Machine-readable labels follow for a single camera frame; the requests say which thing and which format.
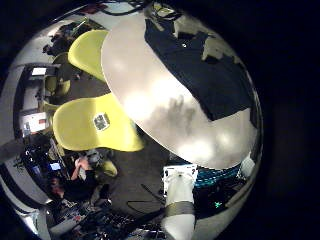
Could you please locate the dark navy clothing piece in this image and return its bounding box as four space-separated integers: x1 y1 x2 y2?
144 18 254 122

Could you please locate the yellow plastic chair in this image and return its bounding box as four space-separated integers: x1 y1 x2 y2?
43 52 72 113
96 159 118 178
67 29 110 83

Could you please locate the laptop with bright screen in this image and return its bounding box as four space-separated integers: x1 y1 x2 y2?
31 66 48 77

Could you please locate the yellow chair with sticker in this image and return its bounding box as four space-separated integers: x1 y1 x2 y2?
52 92 146 153

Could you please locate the dark office desk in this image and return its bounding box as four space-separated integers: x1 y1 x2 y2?
13 63 63 112

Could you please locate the white marker tag board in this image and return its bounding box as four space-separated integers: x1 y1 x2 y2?
162 164 200 196

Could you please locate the white box with red label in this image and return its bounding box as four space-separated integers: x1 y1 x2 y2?
19 111 50 132

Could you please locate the seated person in dark clothes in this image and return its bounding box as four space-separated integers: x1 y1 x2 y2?
49 153 111 203

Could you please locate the blue cable bundle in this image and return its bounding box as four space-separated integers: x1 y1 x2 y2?
194 165 242 188

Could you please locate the black floor cable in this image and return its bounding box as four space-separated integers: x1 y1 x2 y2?
125 183 167 215

